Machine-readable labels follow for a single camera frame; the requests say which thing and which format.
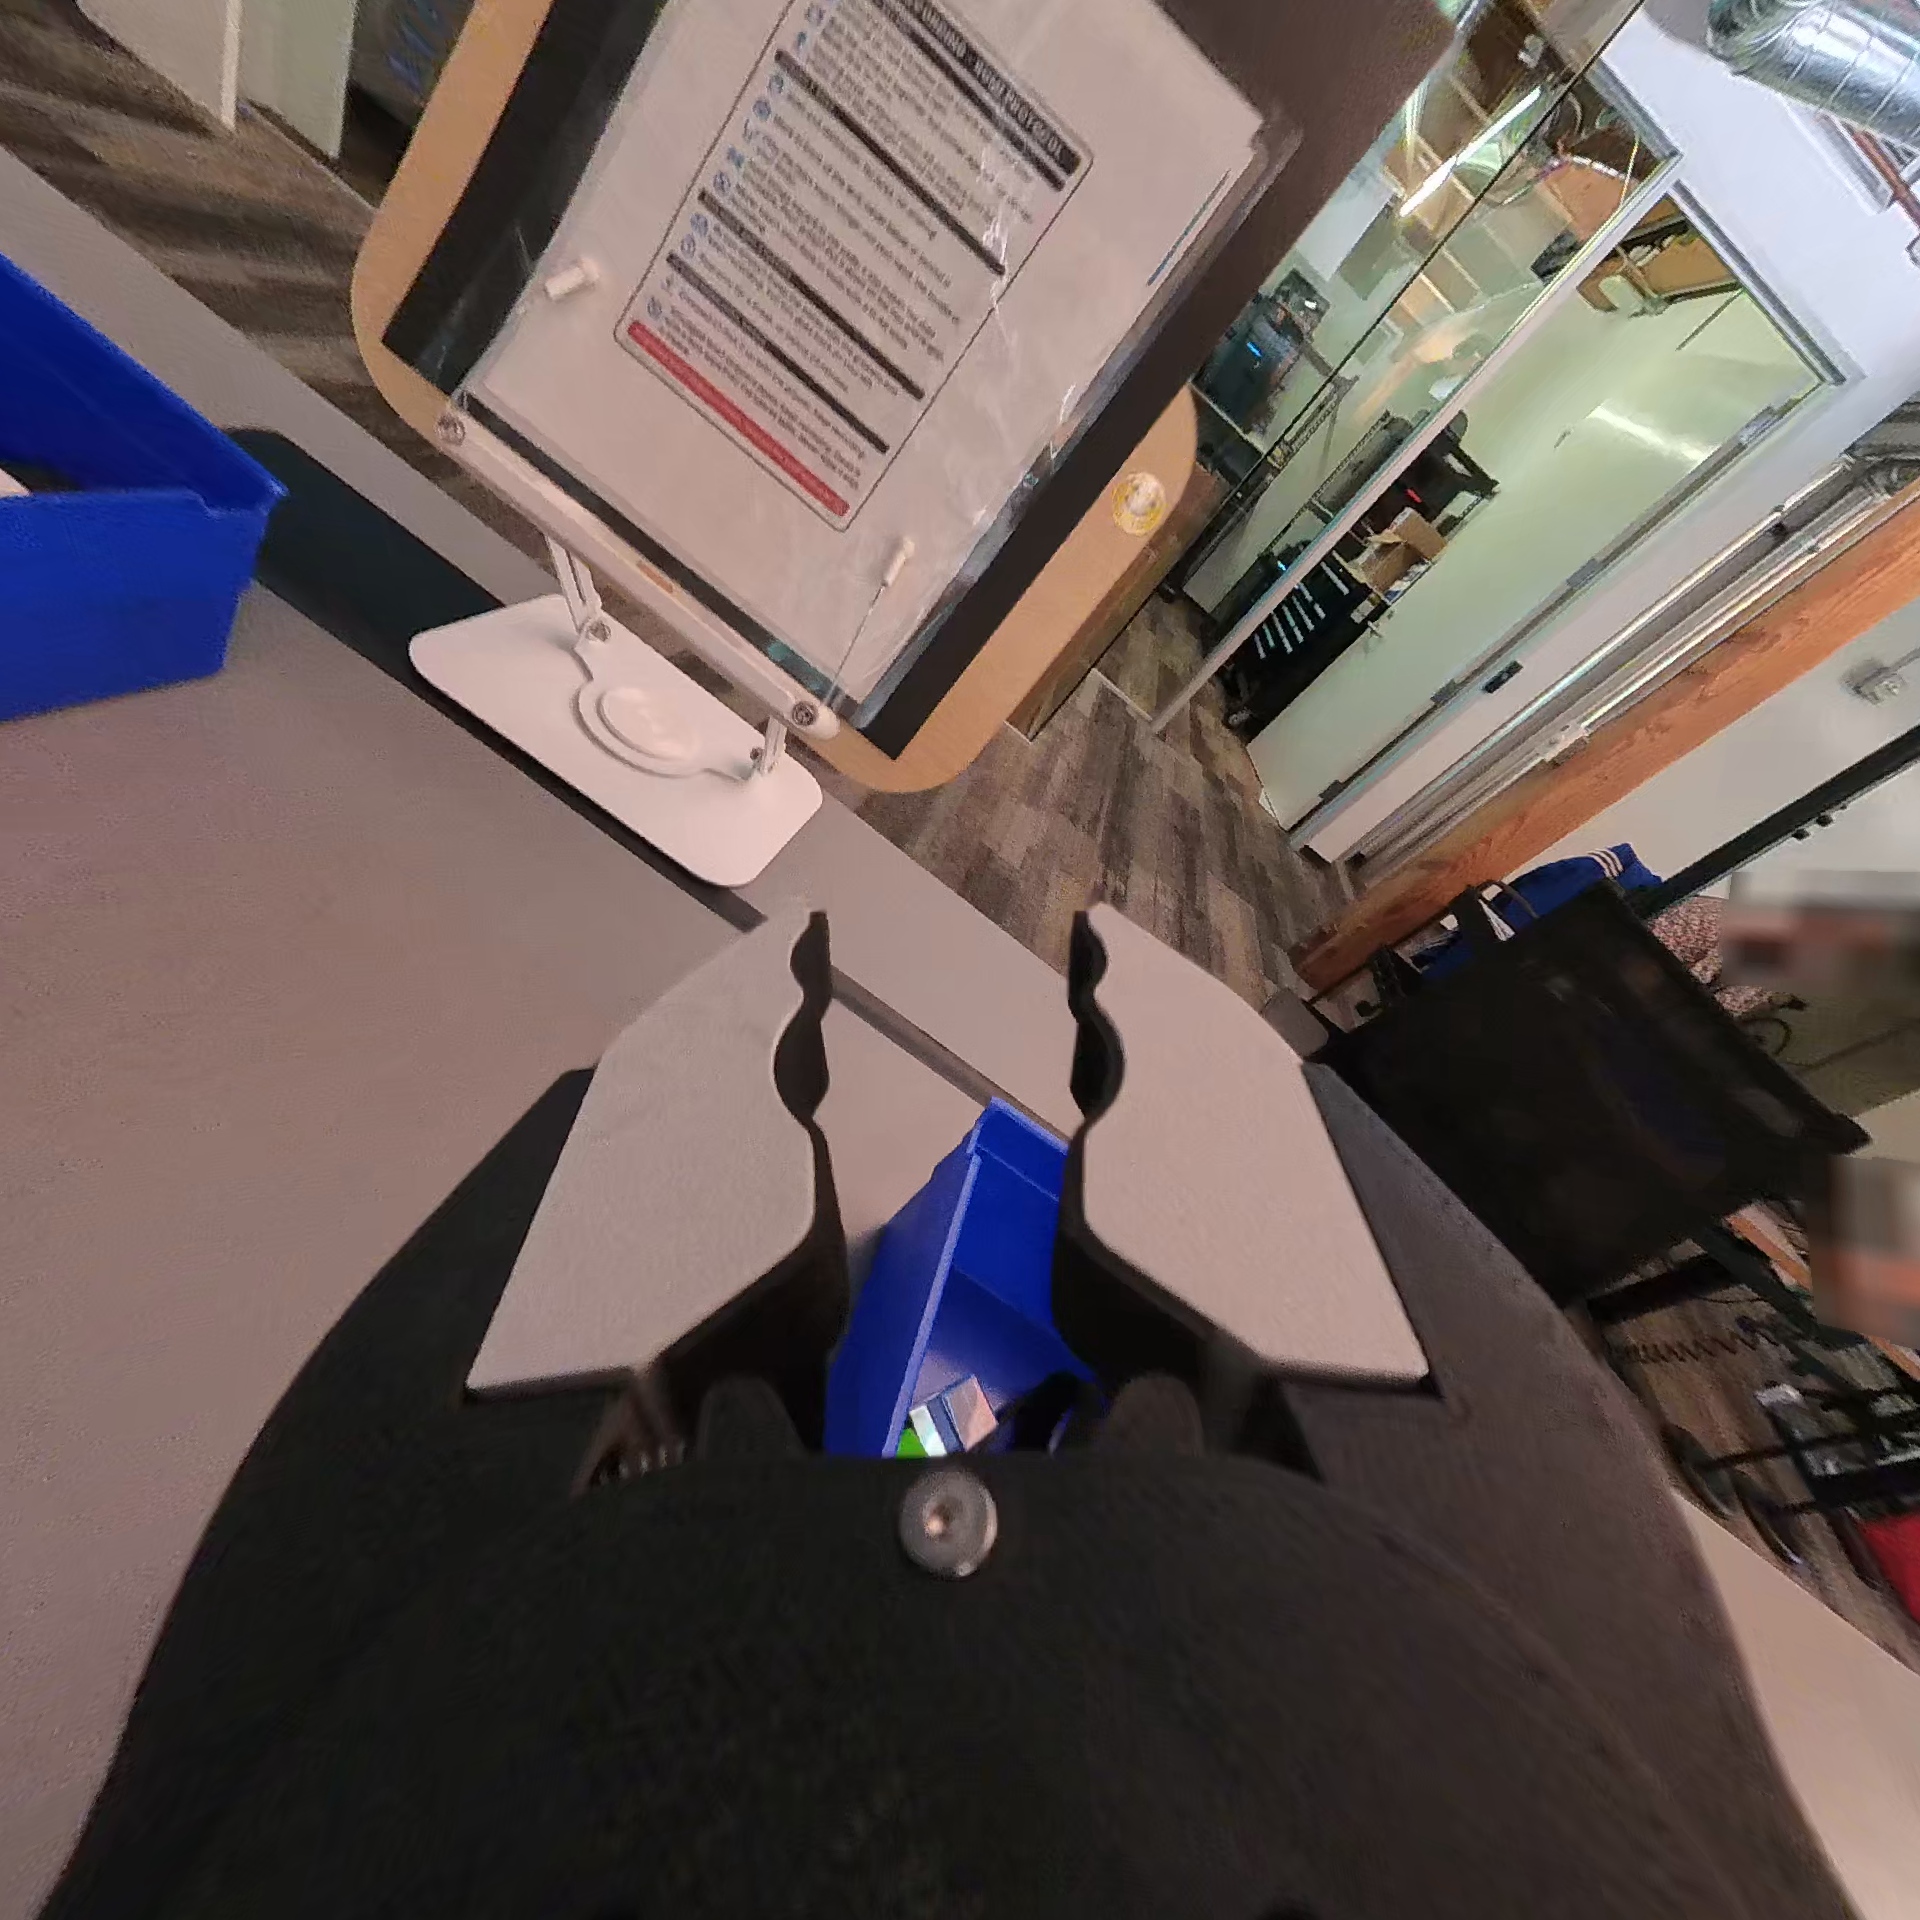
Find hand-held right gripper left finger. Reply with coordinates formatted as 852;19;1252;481
464;907;850;1402

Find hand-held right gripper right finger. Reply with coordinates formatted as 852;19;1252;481
1053;903;1432;1391

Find blue plastic bin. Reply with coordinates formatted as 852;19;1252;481
0;256;288;724
825;1101;1116;1461

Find black office chair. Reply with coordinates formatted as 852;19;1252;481
1319;883;1873;1309

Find white board stand base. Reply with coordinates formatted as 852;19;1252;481
408;592;825;887

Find blue striped jacket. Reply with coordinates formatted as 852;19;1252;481
1418;844;1672;980

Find black framed instruction board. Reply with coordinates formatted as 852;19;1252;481
352;0;1311;797

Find wooden support post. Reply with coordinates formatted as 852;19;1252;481
1296;497;1920;995

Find slim silver ventilation duct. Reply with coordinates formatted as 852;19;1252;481
1707;0;1920;155

